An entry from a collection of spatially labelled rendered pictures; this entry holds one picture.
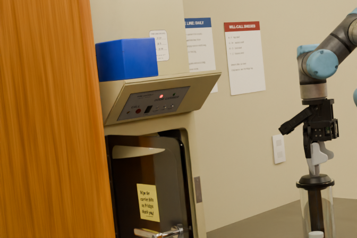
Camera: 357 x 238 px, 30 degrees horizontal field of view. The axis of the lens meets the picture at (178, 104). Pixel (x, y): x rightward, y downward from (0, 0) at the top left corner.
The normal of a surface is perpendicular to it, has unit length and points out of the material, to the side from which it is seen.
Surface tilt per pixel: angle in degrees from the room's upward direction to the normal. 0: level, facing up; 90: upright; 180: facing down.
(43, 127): 90
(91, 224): 90
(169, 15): 90
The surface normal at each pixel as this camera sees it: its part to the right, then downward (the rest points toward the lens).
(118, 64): -0.71, 0.11
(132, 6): 0.69, -0.04
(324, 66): 0.02, 0.05
